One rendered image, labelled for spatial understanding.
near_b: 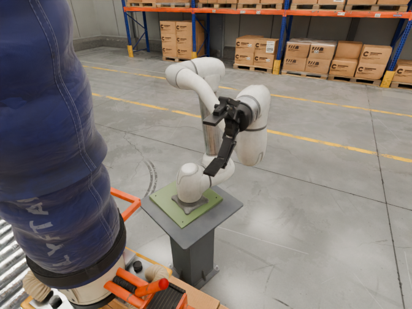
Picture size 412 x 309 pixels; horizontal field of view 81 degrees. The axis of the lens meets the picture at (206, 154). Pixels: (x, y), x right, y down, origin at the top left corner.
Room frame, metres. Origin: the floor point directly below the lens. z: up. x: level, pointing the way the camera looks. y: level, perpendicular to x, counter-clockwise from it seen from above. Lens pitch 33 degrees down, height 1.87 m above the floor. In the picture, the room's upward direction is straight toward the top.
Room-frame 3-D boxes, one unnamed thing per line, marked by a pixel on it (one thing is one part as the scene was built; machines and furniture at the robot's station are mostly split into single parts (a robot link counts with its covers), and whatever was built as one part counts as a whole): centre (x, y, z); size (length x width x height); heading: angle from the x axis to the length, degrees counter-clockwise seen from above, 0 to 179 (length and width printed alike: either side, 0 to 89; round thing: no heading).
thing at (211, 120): (0.50, -0.02, 1.65); 0.07 x 0.03 x 0.01; 154
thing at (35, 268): (0.40, 0.32, 1.35); 0.23 x 0.23 x 0.04
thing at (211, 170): (0.50, -0.02, 1.51); 0.07 x 0.03 x 0.01; 154
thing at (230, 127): (0.61, -0.08, 1.58); 0.09 x 0.07 x 0.08; 154
